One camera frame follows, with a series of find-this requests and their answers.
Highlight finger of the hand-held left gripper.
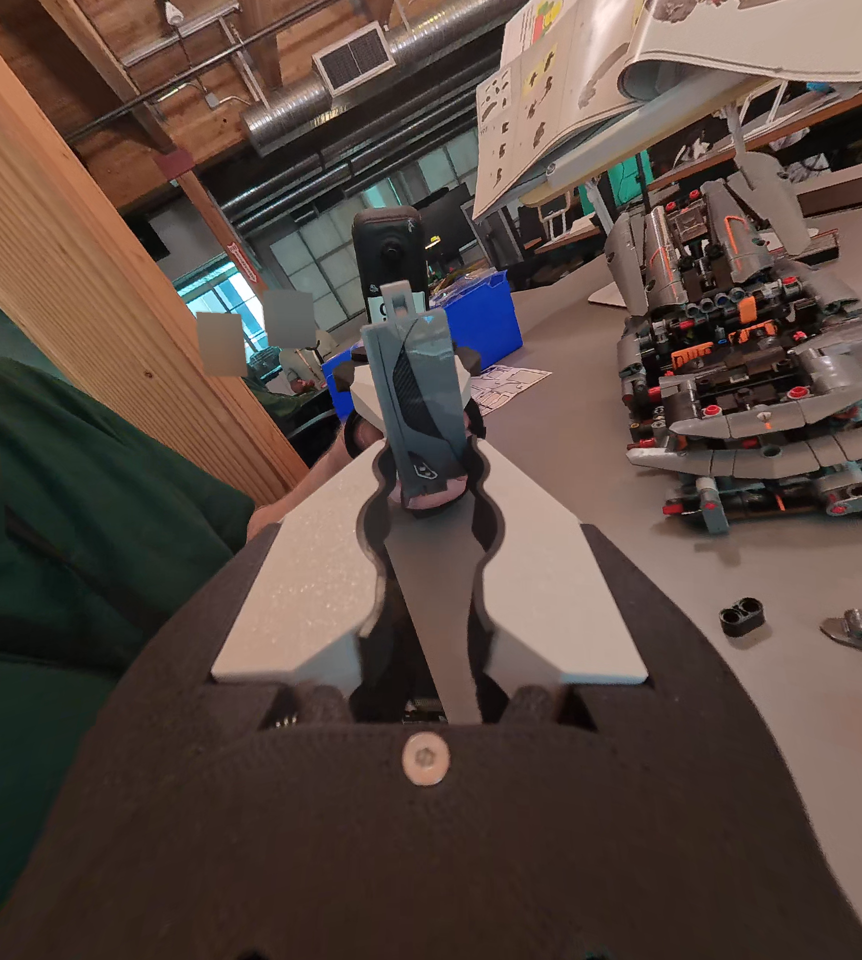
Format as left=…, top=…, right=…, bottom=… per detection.
left=347, top=358, right=389, bottom=444
left=449, top=352, right=479, bottom=412

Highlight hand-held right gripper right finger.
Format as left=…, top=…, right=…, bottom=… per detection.
left=472, top=437, right=650, bottom=699

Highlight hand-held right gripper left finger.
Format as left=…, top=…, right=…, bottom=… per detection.
left=210, top=438, right=390, bottom=702

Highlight grey toy brick panel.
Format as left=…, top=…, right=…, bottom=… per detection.
left=360, top=277, right=471, bottom=502

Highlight grey toy brick car model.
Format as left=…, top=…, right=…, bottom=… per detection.
left=603, top=176, right=862, bottom=535

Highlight person's left forearm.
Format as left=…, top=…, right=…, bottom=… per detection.
left=245, top=442, right=350, bottom=543

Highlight person's left hand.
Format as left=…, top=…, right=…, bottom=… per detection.
left=323, top=411, right=477, bottom=513

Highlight white sticker sheet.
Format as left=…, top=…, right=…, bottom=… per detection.
left=467, top=365, right=554, bottom=416

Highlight blue plastic storage bin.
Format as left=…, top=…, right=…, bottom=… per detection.
left=328, top=268, right=524, bottom=423

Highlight black computer monitor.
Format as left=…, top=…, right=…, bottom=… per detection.
left=422, top=183, right=477, bottom=260

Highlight clear plastic bags pile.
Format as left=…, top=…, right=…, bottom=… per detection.
left=431, top=268, right=511, bottom=301

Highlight scattered small toy brick pieces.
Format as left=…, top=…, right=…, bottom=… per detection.
left=718, top=594, right=862, bottom=771

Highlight open instruction booklet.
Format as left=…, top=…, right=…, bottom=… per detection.
left=472, top=0, right=862, bottom=222

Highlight light wooden pillar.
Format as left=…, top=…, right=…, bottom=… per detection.
left=0, top=0, right=311, bottom=511

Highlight white book stand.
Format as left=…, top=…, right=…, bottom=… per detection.
left=517, top=71, right=812, bottom=260

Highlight silver duct with vent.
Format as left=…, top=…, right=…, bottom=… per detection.
left=239, top=15, right=511, bottom=157

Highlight wooden post with red bracket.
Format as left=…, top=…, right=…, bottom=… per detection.
left=152, top=148, right=269, bottom=295

